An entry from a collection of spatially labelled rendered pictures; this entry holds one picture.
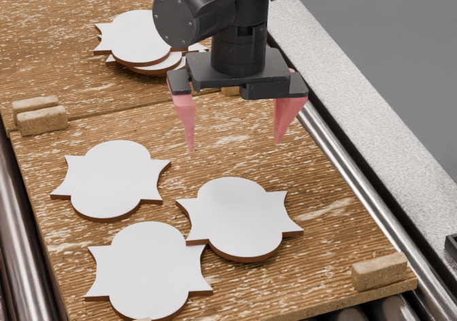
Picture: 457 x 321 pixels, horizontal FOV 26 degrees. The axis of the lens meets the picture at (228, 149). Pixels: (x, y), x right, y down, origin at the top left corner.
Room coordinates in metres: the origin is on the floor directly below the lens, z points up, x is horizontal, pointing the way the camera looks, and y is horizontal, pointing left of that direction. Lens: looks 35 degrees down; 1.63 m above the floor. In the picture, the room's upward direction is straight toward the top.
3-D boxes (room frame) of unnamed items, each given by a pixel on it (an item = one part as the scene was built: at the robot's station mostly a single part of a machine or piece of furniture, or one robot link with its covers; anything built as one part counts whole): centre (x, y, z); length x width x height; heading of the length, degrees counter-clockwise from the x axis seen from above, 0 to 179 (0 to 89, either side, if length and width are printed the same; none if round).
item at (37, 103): (1.05, 0.24, 0.95); 0.06 x 0.02 x 0.03; 109
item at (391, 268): (0.75, -0.15, 0.95); 0.06 x 0.02 x 0.03; 110
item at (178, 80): (0.89, 0.03, 1.05); 0.07 x 0.07 x 0.09; 11
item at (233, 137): (0.88, 0.04, 0.93); 0.41 x 0.35 x 0.02; 20
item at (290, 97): (0.90, -0.04, 1.05); 0.07 x 0.07 x 0.09; 11
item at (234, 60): (0.90, -0.01, 1.12); 0.10 x 0.07 x 0.07; 101
